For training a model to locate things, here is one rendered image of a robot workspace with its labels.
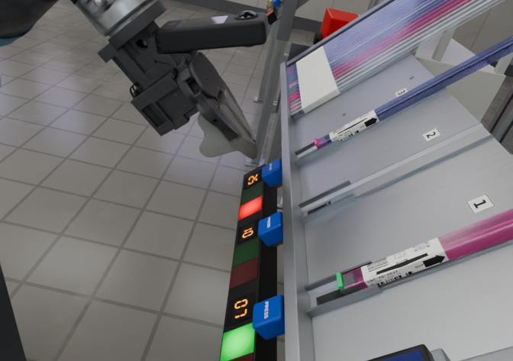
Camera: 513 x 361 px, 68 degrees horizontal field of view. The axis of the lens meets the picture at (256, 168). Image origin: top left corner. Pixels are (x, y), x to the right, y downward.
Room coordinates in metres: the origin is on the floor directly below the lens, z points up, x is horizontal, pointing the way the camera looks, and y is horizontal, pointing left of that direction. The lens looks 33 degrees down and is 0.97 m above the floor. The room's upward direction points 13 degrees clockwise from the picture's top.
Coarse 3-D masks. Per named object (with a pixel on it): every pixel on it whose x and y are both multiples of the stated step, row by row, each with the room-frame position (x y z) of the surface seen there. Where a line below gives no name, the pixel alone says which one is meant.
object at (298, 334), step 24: (288, 96) 0.61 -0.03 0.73; (288, 120) 0.51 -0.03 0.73; (288, 144) 0.44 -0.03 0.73; (288, 168) 0.38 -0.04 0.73; (288, 192) 0.34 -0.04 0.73; (288, 216) 0.30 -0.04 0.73; (288, 240) 0.26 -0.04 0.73; (288, 264) 0.24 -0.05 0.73; (288, 288) 0.21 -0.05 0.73; (288, 312) 0.19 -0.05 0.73; (288, 336) 0.17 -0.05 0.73; (312, 336) 0.18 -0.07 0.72; (288, 360) 0.15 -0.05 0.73; (312, 360) 0.16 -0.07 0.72
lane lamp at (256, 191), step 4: (260, 184) 0.43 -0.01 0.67; (252, 188) 0.43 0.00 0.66; (256, 188) 0.43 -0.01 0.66; (260, 188) 0.42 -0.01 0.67; (244, 192) 0.43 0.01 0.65; (248, 192) 0.43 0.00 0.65; (252, 192) 0.42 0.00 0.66; (256, 192) 0.42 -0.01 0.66; (260, 192) 0.41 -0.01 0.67; (244, 196) 0.42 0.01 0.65; (248, 196) 0.42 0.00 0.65; (252, 196) 0.41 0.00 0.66; (256, 196) 0.41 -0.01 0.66; (240, 200) 0.42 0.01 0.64; (244, 200) 0.41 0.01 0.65; (248, 200) 0.41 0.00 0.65; (240, 204) 0.41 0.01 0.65
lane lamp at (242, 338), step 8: (240, 328) 0.21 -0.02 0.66; (248, 328) 0.21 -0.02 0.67; (224, 336) 0.21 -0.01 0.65; (232, 336) 0.21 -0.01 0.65; (240, 336) 0.21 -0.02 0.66; (248, 336) 0.20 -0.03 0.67; (224, 344) 0.20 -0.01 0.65; (232, 344) 0.20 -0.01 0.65; (240, 344) 0.20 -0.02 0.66; (248, 344) 0.20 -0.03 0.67; (224, 352) 0.20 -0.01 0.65; (232, 352) 0.19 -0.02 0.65; (240, 352) 0.19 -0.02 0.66; (248, 352) 0.19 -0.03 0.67; (224, 360) 0.19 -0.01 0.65
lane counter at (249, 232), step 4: (256, 220) 0.36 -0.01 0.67; (248, 224) 0.36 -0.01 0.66; (252, 224) 0.35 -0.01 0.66; (256, 224) 0.35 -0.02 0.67; (240, 228) 0.36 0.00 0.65; (244, 228) 0.35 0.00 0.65; (248, 228) 0.35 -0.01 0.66; (252, 228) 0.35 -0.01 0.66; (256, 228) 0.34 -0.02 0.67; (240, 232) 0.35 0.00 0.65; (244, 232) 0.35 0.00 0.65; (248, 232) 0.34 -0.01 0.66; (252, 232) 0.34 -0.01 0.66; (256, 232) 0.34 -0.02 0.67; (240, 236) 0.34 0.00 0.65; (244, 236) 0.34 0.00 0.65; (248, 236) 0.34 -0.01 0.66; (252, 236) 0.33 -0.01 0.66; (240, 240) 0.33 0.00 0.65; (244, 240) 0.33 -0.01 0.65
